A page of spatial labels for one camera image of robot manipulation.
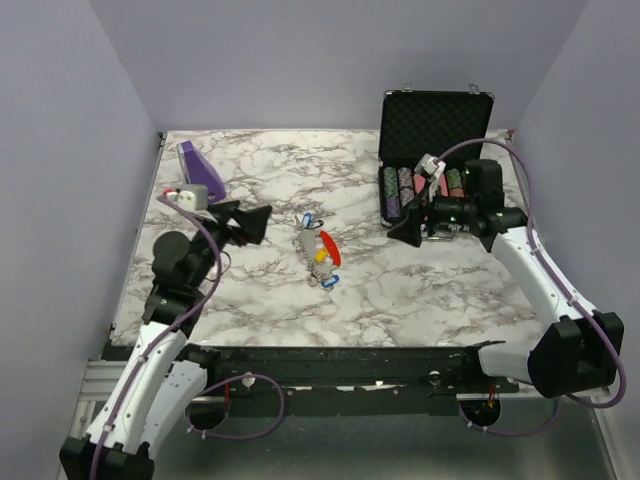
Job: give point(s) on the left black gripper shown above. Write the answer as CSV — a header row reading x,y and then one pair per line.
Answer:
x,y
253,222

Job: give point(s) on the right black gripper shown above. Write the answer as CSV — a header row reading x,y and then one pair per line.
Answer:
x,y
409,229

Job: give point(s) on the red keyring with keys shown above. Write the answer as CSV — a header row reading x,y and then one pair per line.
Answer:
x,y
309,237

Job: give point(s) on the yellow tagged key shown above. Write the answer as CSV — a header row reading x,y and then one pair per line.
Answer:
x,y
322,256

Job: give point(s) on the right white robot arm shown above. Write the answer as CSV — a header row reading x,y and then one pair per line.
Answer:
x,y
577,348

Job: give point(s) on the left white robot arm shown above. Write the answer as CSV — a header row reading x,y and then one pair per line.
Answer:
x,y
161,377

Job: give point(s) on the pink playing card deck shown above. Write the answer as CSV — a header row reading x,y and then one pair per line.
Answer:
x,y
438,188

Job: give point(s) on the purple wedge-shaped box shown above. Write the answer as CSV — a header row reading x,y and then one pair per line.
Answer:
x,y
197,170

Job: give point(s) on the blue key tag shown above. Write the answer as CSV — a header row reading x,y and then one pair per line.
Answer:
x,y
330,283

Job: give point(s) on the black poker chip case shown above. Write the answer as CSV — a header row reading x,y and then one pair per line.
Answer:
x,y
416,123

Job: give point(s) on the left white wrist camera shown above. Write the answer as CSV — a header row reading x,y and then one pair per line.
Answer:
x,y
192,198

